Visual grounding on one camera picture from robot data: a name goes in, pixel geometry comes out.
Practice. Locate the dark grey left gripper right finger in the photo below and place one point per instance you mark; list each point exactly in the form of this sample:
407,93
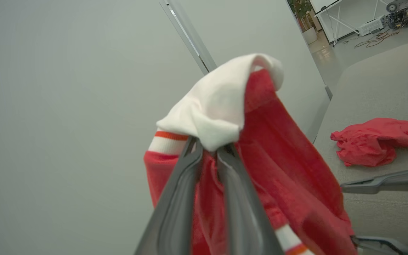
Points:
243,212

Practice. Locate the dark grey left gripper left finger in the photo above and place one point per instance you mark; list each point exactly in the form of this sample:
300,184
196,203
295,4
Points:
174,212

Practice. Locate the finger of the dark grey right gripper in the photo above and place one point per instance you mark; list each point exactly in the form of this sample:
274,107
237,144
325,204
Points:
391,246
395,180

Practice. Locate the plain red garment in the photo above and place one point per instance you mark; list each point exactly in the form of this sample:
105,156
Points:
370,141

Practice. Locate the red white striped garment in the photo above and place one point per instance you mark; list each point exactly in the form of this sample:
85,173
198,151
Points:
278,141

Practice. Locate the white keyboard box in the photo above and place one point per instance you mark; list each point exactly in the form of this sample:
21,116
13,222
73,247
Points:
371,25

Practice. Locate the white plant pot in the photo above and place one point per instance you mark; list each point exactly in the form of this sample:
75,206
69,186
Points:
310,35

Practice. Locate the white folding table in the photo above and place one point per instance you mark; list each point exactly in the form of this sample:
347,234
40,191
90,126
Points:
335,10

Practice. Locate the green potted plant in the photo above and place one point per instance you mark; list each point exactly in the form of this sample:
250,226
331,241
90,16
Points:
301,12

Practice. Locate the grey metal partition post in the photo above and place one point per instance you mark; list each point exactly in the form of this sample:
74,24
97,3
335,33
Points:
190,35

